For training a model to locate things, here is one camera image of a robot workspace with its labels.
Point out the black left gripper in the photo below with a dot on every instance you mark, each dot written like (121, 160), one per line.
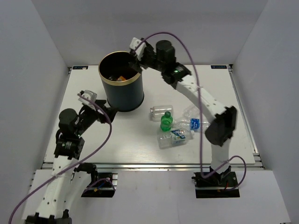
(110, 111)

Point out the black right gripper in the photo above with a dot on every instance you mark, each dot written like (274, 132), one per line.
(150, 49)

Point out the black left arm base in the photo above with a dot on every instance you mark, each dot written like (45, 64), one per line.
(102, 187)

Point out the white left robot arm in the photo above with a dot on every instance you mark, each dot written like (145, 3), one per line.
(70, 175)

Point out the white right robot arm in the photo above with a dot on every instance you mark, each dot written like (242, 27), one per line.
(222, 119)

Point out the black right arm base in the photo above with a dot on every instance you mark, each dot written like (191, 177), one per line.
(211, 188)

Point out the dark bin with gold rim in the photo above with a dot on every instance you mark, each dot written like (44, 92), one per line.
(128, 95)

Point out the clear jar with silver lid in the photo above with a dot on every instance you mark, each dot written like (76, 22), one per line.
(156, 112)

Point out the blue sticker left corner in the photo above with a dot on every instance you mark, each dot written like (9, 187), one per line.
(80, 67)

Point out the blue sticker corner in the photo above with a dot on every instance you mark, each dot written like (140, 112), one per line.
(80, 67)
(218, 67)

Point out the green plastic bottle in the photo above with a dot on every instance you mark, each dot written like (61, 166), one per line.
(166, 121)

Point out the clear bottle green white label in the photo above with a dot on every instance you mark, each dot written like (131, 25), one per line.
(174, 138)

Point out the blue sticker right corner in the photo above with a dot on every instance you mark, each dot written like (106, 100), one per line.
(218, 67)

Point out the clear bottle blue label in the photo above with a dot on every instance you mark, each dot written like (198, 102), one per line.
(193, 124)

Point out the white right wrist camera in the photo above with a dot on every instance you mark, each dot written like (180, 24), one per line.
(137, 48)

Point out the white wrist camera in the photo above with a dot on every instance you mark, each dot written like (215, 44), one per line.
(87, 97)
(137, 48)

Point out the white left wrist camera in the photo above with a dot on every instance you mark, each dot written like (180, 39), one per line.
(87, 97)

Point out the aluminium rail front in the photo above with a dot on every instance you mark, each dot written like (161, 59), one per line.
(257, 166)

